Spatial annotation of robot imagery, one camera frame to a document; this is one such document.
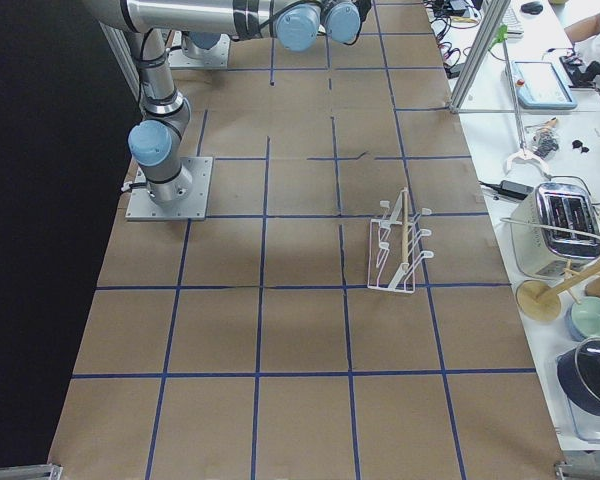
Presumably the silver toaster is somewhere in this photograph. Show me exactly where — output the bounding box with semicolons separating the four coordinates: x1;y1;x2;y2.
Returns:
509;182;600;279

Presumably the wooden dowel rod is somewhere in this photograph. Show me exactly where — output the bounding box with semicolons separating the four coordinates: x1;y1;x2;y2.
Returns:
401;187;411;269

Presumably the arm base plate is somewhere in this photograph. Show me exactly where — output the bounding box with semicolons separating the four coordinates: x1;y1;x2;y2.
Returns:
125;157;214;221
168;31;230;70

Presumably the blue teach pendant tablet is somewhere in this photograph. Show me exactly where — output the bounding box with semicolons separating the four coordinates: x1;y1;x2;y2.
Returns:
511;61;577;110

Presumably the long reacher grabber tool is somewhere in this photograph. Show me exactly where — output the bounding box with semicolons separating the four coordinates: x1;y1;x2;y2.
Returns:
493;24;550;179

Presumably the dark blue pot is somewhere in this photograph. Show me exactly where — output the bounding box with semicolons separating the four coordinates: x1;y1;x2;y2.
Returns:
557;337;600;416

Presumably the aluminium frame post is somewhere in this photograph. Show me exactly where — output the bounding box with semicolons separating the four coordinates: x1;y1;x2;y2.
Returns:
448;0;510;113

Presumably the green bowl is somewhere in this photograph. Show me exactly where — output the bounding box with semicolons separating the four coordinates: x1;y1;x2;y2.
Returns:
565;297;600;341

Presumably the white wire cup rack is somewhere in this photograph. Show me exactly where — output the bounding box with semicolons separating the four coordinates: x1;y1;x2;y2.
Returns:
366;191;434;294

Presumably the wooden mug tree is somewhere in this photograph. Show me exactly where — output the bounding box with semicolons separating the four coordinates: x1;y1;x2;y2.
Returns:
515;258;600;322

